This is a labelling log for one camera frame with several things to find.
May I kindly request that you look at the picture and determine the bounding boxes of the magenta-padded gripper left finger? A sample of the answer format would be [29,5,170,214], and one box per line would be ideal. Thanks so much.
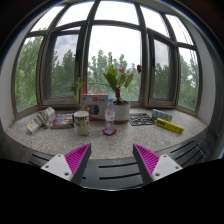
[40,143,92,185]

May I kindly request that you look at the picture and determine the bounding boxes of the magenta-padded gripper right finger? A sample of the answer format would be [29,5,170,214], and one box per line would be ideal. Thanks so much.
[132,143,184,185]

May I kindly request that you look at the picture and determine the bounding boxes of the clear plastic water bottle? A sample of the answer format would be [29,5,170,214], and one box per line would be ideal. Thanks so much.
[104,97,116,134]

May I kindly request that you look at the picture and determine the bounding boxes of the cream mug with black print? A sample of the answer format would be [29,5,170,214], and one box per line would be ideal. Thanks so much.
[72,110,91,136]

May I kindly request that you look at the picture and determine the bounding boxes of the long yellow box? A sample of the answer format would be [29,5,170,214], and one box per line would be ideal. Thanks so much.
[155,117,185,136]

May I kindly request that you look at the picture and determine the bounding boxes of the colourful flat book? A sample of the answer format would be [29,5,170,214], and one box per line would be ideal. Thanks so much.
[50,113,75,130]

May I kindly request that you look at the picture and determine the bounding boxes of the black grid mat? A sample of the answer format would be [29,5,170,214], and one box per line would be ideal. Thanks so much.
[128,112,157,127]

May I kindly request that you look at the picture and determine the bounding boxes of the potted plant in white pot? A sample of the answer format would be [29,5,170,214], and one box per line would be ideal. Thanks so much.
[70,56,143,125]

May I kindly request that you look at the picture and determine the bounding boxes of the white and red carton box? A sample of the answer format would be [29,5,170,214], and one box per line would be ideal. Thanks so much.
[80,93,109,121]

